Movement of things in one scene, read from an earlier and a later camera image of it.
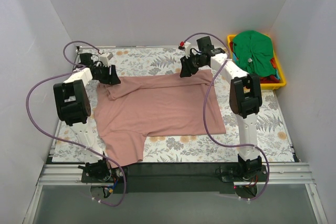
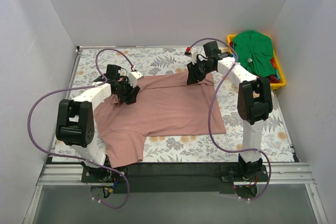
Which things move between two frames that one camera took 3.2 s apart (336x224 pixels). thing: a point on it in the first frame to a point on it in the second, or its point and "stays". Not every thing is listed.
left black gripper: [106, 74] to [128, 93]
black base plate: [140, 177] stays
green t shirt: [254, 51] stays
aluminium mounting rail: [292, 174] stays
